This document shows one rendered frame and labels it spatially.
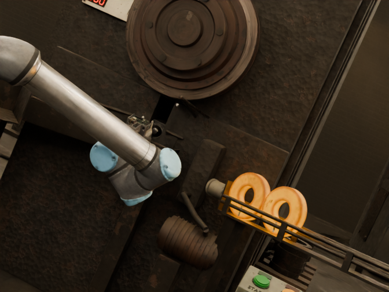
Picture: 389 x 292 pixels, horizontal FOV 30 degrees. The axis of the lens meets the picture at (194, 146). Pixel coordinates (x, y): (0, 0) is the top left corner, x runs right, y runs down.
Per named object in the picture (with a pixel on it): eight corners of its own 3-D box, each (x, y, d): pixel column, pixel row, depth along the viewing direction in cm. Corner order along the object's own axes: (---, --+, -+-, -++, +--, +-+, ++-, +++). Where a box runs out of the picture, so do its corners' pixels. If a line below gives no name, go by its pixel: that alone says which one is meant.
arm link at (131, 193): (147, 200, 214) (124, 164, 213) (122, 212, 220) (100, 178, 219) (164, 186, 221) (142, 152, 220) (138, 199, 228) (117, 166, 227)
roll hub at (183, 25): (135, 51, 253) (168, -23, 250) (207, 84, 247) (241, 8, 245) (130, 50, 247) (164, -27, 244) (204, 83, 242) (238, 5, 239)
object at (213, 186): (214, 196, 250) (220, 180, 249) (232, 204, 243) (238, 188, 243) (202, 193, 245) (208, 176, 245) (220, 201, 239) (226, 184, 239)
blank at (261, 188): (243, 168, 242) (237, 165, 239) (278, 181, 230) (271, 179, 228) (227, 212, 242) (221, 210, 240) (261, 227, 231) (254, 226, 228)
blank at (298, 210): (277, 181, 231) (271, 179, 228) (315, 196, 219) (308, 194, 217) (260, 227, 231) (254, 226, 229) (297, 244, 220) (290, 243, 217)
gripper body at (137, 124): (154, 121, 238) (139, 132, 227) (146, 144, 242) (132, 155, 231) (134, 112, 240) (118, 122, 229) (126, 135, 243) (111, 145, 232)
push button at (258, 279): (254, 277, 180) (257, 272, 179) (269, 284, 179) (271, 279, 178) (250, 285, 176) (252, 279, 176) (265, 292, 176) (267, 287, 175)
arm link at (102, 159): (99, 179, 217) (81, 152, 216) (117, 166, 229) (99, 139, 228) (122, 165, 213) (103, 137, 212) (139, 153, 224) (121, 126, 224)
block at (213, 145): (181, 197, 264) (208, 137, 262) (201, 207, 263) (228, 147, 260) (174, 200, 254) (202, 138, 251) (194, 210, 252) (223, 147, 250)
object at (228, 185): (230, 214, 244) (241, 184, 243) (231, 215, 243) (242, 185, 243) (215, 210, 239) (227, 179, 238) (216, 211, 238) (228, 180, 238)
